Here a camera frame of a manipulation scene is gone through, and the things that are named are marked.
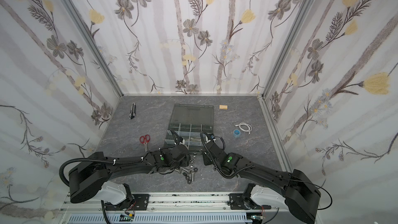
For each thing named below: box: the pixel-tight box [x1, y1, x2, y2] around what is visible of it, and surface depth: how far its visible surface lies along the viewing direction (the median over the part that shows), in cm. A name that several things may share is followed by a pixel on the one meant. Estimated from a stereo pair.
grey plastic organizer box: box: [164, 104, 215, 152], surface depth 106 cm
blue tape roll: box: [232, 129, 241, 137], surface depth 100 cm
